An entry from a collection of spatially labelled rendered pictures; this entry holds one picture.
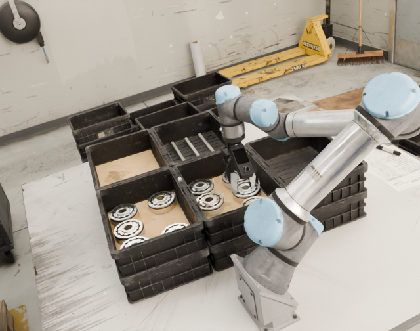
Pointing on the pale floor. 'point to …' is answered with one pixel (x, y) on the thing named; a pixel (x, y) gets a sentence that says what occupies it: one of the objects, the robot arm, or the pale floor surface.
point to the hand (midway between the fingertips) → (243, 189)
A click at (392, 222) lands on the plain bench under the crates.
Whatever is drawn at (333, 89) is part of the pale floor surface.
